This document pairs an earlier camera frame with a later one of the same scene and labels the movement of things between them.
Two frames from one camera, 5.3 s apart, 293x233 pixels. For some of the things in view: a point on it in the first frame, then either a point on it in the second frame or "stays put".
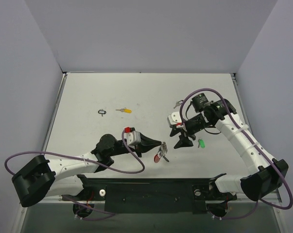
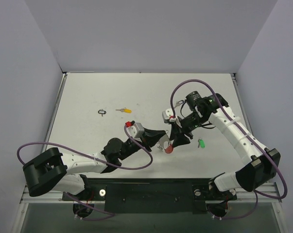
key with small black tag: [178, 103] stays put
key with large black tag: [101, 111] stays put
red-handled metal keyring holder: [162, 151] to [165, 144]
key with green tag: [201, 143] stays put
